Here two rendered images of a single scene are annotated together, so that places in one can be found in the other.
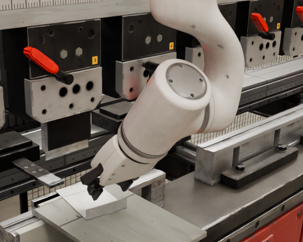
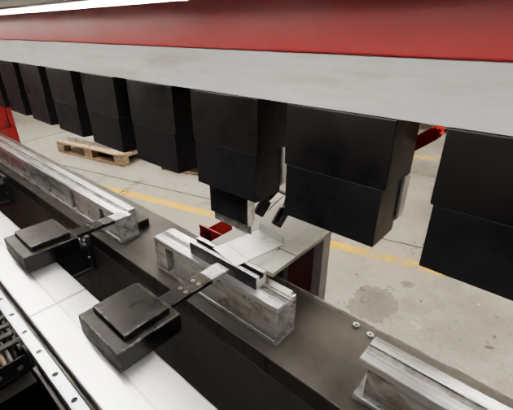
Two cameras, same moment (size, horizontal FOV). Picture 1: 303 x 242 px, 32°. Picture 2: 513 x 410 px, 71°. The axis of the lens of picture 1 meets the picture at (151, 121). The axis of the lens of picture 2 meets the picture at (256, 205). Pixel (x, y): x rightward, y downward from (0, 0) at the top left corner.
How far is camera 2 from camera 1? 1.19 m
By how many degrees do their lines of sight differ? 84
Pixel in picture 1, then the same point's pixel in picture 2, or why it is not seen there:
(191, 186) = (137, 245)
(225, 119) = not seen: hidden behind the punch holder
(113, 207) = (267, 231)
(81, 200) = (252, 250)
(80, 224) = (290, 246)
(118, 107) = (41, 233)
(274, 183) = (143, 211)
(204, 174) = (131, 232)
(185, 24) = not seen: hidden behind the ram
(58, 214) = (278, 259)
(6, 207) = not seen: outside the picture
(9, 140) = (134, 300)
